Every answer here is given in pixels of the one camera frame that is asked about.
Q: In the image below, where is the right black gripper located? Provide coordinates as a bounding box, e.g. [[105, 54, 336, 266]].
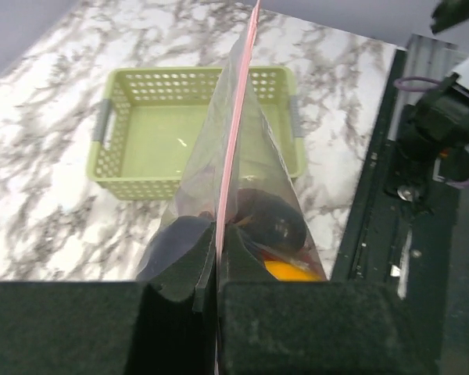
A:
[[430, 0, 469, 34]]

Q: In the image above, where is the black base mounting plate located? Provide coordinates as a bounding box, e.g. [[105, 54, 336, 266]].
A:
[[331, 38, 469, 361]]

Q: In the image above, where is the aluminium frame rail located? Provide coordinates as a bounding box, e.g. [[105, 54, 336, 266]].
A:
[[386, 33, 460, 141]]

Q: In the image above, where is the yellow toy bell pepper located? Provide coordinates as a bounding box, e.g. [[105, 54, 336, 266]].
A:
[[264, 260, 322, 282]]

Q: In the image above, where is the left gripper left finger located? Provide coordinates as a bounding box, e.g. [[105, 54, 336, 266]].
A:
[[0, 229, 215, 374]]

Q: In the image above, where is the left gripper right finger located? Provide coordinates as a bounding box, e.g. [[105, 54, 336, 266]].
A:
[[218, 226, 431, 374]]

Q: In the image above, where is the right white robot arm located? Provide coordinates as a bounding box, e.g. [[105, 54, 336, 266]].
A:
[[394, 56, 469, 188]]

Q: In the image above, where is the dark purple toy eggplant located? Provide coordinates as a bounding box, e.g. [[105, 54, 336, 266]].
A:
[[232, 188, 307, 255]]

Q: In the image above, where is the clear zip top bag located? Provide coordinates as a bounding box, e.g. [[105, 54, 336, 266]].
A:
[[158, 6, 326, 281]]

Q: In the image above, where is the green perforated plastic basket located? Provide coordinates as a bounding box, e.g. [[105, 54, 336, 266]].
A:
[[86, 66, 306, 201]]

